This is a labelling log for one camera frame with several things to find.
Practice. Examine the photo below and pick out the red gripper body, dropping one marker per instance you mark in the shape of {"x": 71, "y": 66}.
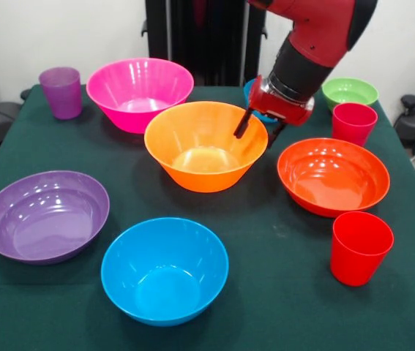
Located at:
{"x": 273, "y": 106}

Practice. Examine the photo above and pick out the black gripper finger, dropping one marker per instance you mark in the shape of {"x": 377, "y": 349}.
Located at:
{"x": 274, "y": 135}
{"x": 243, "y": 126}

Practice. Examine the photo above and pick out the orange bowl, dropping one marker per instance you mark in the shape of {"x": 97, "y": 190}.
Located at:
{"x": 200, "y": 146}

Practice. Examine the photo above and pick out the large blue bowl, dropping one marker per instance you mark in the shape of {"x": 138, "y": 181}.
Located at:
{"x": 163, "y": 270}

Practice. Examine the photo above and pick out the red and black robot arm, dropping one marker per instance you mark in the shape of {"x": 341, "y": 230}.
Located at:
{"x": 320, "y": 29}

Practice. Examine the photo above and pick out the small blue bowl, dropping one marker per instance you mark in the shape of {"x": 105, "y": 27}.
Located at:
{"x": 246, "y": 91}

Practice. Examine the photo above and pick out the red-orange bowl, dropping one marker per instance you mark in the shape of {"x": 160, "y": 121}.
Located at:
{"x": 331, "y": 175}

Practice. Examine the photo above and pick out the crimson cup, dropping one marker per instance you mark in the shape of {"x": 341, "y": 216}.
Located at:
{"x": 353, "y": 124}

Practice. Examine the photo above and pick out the pink bowl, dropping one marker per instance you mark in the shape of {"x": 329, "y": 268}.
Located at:
{"x": 137, "y": 84}

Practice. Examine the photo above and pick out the red cup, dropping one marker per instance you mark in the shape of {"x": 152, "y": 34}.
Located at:
{"x": 361, "y": 252}

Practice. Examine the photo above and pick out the dark green tablecloth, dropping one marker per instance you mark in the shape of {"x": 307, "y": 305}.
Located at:
{"x": 265, "y": 292}

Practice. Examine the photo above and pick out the purple cup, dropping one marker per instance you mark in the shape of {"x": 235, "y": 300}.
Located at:
{"x": 60, "y": 91}

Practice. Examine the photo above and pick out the purple bowl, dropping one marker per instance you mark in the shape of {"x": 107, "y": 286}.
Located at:
{"x": 46, "y": 219}

